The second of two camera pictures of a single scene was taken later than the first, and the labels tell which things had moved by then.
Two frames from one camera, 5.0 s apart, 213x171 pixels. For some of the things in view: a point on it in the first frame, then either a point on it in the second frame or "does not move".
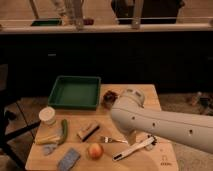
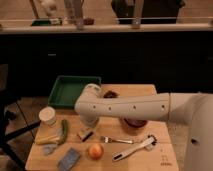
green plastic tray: x=75 y=93 does not move
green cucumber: x=64 y=124 does not move
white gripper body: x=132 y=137 -> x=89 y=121
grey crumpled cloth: x=48 y=148 does not move
